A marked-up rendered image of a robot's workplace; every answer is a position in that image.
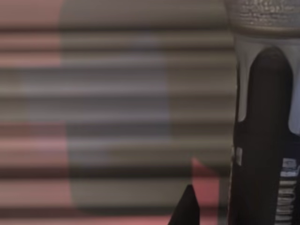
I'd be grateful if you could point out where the black and grey bottle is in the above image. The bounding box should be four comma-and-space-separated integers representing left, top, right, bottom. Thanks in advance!
219, 0, 300, 225

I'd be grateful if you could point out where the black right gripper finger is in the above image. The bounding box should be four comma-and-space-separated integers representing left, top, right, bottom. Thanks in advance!
169, 184, 201, 225

